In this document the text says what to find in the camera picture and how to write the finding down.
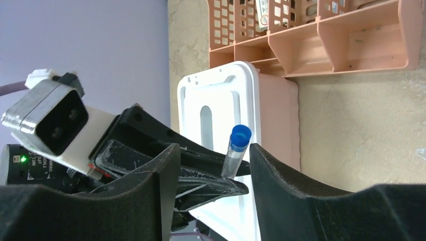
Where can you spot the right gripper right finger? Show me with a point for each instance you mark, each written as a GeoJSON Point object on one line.
{"type": "Point", "coordinates": [293, 206]}

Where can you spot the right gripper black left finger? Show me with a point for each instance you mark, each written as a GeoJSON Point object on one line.
{"type": "Point", "coordinates": [137, 206]}

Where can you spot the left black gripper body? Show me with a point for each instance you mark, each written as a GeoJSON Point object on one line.
{"type": "Point", "coordinates": [21, 167]}

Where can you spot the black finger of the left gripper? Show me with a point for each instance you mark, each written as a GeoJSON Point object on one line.
{"type": "Point", "coordinates": [147, 135]}

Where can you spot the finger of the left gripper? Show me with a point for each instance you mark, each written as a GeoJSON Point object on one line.
{"type": "Point", "coordinates": [195, 188]}

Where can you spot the white plastic bin lid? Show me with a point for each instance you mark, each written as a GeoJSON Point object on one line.
{"type": "Point", "coordinates": [210, 104]}

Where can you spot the clear dropper with blue band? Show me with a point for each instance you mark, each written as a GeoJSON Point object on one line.
{"type": "Point", "coordinates": [239, 140]}

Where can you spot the orange plastic file organizer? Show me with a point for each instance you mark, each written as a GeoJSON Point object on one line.
{"type": "Point", "coordinates": [307, 38]}

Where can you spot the white box with red label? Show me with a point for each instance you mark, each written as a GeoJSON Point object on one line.
{"type": "Point", "coordinates": [262, 7]}

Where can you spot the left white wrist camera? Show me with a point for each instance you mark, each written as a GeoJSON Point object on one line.
{"type": "Point", "coordinates": [51, 120]}

